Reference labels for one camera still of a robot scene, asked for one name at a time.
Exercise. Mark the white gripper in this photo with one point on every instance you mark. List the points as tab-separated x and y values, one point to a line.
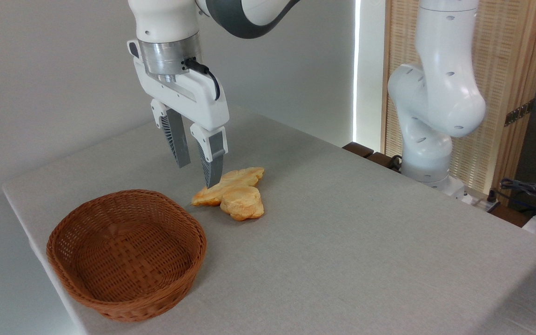
189	100

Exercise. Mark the round thick bread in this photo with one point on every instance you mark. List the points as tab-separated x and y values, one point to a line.
242	204

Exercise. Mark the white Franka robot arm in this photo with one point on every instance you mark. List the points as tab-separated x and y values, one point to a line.
440	93

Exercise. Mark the long leaf-shaped bread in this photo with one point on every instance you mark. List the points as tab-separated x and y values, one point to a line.
242	176

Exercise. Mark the brown wicker basket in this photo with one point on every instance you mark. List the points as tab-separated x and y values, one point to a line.
128	293

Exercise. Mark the dark wooden block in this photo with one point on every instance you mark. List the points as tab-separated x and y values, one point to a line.
357	149
380	159

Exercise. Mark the grey tablecloth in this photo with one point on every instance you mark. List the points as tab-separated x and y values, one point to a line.
342	256

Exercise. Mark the wooden slatted screen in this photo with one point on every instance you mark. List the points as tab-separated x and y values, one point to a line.
505	56

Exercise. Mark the black screen hinge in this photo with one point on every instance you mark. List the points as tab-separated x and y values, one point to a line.
519	112

